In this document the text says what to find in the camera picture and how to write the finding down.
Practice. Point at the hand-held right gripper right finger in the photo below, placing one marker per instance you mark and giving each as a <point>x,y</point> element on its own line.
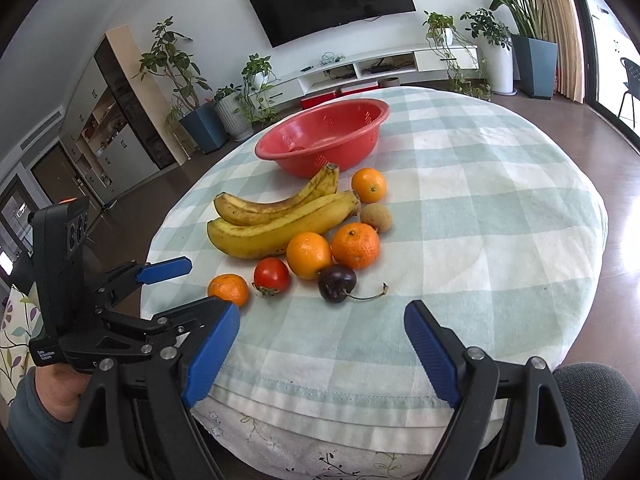
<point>432,355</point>

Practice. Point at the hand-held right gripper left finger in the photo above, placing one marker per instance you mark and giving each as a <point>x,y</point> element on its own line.
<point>210,355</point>

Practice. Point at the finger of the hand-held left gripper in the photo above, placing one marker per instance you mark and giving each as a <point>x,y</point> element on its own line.
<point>165,270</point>
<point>145,327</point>

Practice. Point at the small mandarin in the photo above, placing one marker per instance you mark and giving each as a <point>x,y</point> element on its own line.
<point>228,290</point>

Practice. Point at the red tomato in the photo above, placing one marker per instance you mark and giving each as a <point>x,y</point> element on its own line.
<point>271,276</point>

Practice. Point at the small spotted banana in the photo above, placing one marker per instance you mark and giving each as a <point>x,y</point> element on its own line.
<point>250,215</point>

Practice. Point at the large yellow banana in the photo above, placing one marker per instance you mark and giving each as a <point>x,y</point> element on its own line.
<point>270,240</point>

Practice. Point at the dark cherry with stem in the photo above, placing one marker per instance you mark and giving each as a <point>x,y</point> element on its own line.
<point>336,285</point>

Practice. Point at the bumpy mandarin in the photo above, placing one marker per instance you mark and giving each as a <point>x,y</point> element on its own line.
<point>356,246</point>

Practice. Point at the large smooth orange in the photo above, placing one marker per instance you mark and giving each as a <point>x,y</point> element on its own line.
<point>308,256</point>

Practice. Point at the brown longan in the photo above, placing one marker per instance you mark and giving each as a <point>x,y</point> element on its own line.
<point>376,218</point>

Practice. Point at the small round orange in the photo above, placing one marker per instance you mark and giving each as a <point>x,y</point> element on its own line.
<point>369,186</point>

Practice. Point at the red colander bowl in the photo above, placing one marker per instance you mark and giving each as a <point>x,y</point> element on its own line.
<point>320,155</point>

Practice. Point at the person's left hand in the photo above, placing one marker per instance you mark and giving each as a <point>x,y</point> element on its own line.
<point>55,390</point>

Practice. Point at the leaf print cloth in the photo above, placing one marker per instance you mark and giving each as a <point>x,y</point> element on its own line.
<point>15,340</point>

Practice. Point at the white cupboard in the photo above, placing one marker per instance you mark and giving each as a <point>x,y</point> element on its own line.
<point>125,155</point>

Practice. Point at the green checkered tablecloth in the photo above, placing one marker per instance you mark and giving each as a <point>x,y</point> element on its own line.
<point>475,235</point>

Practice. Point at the floral white tablecloth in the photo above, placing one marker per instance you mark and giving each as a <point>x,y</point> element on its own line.
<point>300,450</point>

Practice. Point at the tall plant in blue pot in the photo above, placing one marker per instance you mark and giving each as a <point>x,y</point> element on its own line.
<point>202,127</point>

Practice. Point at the grey fabric chair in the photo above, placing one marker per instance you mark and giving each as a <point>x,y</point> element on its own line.
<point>595,395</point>

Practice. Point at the plant in ribbed white pot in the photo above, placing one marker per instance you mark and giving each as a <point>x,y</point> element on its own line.
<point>234,117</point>

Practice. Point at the wooden glass display cabinet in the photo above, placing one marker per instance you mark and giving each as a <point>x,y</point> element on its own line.
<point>130,90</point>

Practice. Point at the trailing pothos in white pot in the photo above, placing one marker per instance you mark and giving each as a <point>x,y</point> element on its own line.
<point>257,77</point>

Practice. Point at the brown cylinder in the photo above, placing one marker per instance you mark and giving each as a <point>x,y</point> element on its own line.
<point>388,82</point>

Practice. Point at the black set-top box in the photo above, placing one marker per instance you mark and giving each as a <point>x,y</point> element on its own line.
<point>380,66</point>

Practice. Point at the bushy plant in white pot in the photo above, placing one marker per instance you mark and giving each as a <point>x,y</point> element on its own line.
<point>497,67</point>

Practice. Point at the white television cabinet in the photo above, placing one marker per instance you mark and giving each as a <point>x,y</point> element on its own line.
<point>400,57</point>

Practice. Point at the dark blue planter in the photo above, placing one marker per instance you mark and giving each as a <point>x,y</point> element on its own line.
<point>534,65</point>

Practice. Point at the hanging pothos on cabinet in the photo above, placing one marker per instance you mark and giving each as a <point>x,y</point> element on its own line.
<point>446,35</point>

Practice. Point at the black outdoor chair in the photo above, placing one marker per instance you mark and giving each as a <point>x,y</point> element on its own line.
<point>631,80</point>

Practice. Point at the beige curtain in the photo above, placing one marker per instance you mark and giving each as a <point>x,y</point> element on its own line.
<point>560,35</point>

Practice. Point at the black framed glass door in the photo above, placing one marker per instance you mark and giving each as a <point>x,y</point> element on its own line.
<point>590,35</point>

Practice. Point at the black wall television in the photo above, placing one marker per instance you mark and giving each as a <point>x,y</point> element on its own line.
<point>335,0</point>

